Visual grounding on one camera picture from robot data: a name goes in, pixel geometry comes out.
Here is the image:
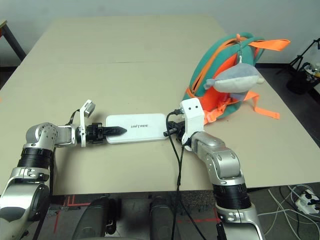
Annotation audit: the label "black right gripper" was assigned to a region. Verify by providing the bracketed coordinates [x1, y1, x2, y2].
[163, 120, 188, 146]

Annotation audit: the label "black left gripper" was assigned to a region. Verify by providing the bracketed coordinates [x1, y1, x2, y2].
[86, 121, 128, 146]

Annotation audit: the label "white Unitree pencil case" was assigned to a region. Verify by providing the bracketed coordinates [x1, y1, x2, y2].
[105, 113, 169, 145]

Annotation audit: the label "teal and orange backpack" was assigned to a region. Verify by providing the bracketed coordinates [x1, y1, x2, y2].
[184, 32, 291, 126]

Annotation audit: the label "dark grey left robot leg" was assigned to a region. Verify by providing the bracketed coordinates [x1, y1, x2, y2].
[74, 197, 118, 240]

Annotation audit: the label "dark grey robot leg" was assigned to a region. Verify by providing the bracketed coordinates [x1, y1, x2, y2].
[74, 197, 118, 240]
[149, 196, 181, 240]

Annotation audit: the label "dark grey right robot leg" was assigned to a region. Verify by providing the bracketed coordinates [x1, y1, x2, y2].
[149, 196, 181, 240]

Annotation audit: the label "black waste bin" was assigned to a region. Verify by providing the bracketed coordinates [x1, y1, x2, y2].
[286, 62, 320, 95]

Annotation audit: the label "beige side table black legs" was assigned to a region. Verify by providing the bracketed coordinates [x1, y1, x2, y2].
[0, 19, 27, 62]

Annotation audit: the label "black tripod stand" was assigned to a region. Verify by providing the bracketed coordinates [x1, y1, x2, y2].
[276, 37, 320, 76]

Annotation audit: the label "white power strip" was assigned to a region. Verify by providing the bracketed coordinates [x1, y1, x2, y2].
[295, 189, 320, 214]

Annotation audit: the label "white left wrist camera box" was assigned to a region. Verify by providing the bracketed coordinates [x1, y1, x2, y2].
[79, 99, 97, 148]

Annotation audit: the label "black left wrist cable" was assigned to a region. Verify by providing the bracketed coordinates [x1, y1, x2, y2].
[32, 108, 81, 240]

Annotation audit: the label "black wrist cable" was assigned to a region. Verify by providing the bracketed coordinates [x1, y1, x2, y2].
[165, 108, 186, 240]
[176, 144, 201, 227]
[32, 108, 81, 240]

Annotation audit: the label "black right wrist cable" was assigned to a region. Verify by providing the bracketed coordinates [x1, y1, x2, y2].
[165, 108, 186, 240]
[176, 144, 201, 227]

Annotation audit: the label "grey shark plush keychain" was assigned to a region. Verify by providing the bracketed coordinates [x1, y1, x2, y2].
[203, 39, 265, 101]

